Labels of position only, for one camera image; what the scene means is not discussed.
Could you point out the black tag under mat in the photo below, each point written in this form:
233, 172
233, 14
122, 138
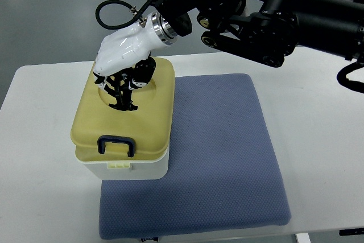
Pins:
148, 239

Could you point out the navy front lid latch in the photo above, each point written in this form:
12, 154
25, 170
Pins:
103, 140

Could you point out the black lid carrying handle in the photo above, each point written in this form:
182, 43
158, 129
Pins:
124, 99

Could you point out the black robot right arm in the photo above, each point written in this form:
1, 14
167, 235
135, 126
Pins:
264, 31

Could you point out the yellow storage box lid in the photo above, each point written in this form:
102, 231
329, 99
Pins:
149, 126

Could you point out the white storage box base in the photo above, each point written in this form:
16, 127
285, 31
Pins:
115, 165

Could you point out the blue grey padded mat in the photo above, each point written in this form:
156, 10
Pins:
222, 173

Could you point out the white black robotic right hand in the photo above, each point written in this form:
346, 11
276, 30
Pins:
124, 48

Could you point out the white table leg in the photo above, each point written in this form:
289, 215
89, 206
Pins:
302, 238

